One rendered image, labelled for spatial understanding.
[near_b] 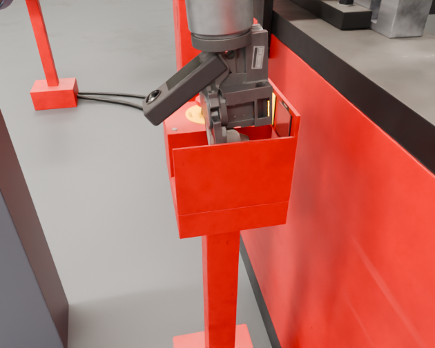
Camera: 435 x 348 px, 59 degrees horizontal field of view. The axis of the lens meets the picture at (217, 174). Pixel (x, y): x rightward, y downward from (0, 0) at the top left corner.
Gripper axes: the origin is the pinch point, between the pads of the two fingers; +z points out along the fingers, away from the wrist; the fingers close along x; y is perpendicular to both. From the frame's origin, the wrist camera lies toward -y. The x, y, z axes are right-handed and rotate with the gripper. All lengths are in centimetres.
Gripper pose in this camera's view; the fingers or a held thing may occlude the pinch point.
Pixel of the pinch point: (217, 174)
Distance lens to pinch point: 56.2
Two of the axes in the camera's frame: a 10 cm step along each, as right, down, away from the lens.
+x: -2.0, -5.6, 8.0
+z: 0.8, 8.1, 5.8
